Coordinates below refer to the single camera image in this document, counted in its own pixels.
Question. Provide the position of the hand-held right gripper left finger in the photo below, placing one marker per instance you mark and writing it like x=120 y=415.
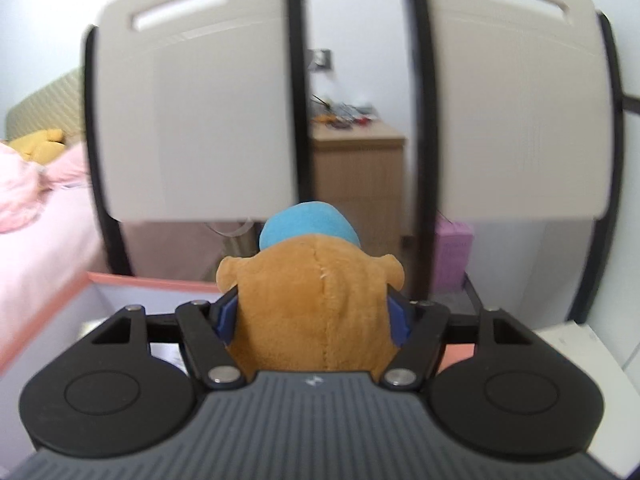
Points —
x=227 y=314

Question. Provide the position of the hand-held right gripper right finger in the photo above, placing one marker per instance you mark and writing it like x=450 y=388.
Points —
x=399 y=321

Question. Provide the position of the brown plush bear blue hat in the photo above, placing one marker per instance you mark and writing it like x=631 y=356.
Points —
x=312 y=300

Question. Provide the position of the pink-rimmed storage box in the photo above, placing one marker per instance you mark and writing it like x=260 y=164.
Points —
x=75 y=305

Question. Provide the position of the purple box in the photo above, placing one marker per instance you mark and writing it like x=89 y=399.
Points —
x=451 y=252

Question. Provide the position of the wooden cabinet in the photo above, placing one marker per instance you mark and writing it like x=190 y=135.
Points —
x=357 y=175

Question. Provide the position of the pink blanket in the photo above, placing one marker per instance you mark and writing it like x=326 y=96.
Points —
x=37 y=220

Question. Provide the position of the clutter of small tools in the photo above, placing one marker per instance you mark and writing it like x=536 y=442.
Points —
x=342 y=114

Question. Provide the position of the yellow plush toy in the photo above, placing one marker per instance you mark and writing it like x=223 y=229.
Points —
x=39 y=146

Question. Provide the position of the beige striped headboard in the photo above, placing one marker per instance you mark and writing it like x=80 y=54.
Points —
x=47 y=105

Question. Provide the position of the wall socket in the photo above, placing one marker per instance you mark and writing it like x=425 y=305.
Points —
x=320 y=59

